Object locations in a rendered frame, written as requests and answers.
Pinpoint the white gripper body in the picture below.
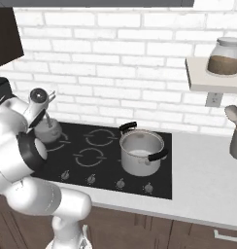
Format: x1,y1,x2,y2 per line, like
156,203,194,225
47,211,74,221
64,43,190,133
25,102,49,130

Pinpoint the beige kettle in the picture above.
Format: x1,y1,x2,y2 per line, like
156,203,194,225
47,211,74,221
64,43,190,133
33,113,64,145

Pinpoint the black appliance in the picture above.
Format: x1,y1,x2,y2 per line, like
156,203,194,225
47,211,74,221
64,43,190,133
0,76,17,111

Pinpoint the grey hob knob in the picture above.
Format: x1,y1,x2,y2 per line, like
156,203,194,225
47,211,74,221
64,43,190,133
85,173,97,185
143,182,154,195
60,170,71,182
115,178,127,191

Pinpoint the black hob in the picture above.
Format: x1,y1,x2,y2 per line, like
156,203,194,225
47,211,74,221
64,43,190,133
30,121,174,200

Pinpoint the brown cupboard door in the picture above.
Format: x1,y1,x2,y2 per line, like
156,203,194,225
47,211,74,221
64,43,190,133
81,205,174,249
0,194,56,249

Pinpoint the grey extractor hood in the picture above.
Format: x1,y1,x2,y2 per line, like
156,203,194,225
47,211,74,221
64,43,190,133
0,0,195,9

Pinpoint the glass jar with brown contents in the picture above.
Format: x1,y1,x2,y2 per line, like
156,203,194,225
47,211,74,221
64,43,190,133
206,36,237,78

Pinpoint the wooden spoon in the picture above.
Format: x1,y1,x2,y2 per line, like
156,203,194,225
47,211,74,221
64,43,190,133
223,104,237,128

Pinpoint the brown drawer front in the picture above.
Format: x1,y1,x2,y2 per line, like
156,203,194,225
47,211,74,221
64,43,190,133
168,219,237,249

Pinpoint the dark wall cupboard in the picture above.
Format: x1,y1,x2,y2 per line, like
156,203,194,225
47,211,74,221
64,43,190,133
0,5,25,70

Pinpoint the silver pot with black handles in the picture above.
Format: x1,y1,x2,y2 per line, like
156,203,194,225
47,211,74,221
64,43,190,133
118,121,170,178

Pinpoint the beige wall shelf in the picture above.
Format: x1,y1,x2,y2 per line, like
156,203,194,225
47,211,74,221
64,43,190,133
185,56,237,95

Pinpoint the grey wall socket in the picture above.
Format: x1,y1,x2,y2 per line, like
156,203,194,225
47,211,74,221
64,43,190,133
204,91,223,108

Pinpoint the silver drawer handle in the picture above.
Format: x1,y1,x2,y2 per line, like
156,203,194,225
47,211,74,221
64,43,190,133
213,229,237,244

